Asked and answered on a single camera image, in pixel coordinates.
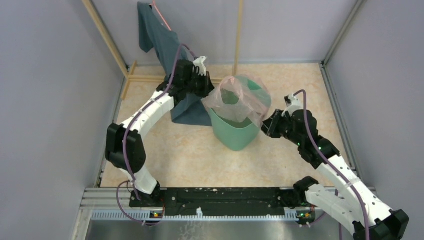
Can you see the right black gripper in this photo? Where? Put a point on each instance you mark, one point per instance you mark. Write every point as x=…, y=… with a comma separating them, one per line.
x=270, y=125

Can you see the pink plastic trash bag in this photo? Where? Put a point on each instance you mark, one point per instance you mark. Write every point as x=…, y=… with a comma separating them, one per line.
x=239, y=98

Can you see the green plastic trash bin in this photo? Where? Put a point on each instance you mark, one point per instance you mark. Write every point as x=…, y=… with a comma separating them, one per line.
x=235, y=136

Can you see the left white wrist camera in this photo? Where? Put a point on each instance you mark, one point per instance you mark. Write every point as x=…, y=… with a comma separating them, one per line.
x=200, y=63

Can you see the wooden clothes rack frame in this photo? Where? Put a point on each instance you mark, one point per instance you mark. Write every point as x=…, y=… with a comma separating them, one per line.
x=129, y=71

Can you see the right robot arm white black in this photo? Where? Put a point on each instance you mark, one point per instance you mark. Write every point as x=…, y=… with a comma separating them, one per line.
x=356, y=207

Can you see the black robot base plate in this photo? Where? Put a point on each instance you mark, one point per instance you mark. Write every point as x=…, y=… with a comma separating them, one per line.
x=225, y=202

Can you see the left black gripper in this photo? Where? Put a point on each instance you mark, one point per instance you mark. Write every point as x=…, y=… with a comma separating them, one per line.
x=208, y=85

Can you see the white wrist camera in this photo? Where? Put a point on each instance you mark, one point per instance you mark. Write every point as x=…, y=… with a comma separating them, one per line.
x=200, y=63
x=293, y=104

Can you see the dark teal hanging cloth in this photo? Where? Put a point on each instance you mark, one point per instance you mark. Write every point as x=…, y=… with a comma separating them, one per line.
x=154, y=36

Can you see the grey slotted cable duct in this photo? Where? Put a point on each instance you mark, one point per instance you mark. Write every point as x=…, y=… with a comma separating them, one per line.
x=291, y=215

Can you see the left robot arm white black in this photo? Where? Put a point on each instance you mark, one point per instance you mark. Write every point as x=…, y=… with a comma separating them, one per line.
x=188, y=84

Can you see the pink clothes hanger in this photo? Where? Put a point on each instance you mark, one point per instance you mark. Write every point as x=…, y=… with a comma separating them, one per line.
x=160, y=15

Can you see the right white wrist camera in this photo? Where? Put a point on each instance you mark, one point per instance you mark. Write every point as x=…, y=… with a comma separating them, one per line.
x=293, y=104

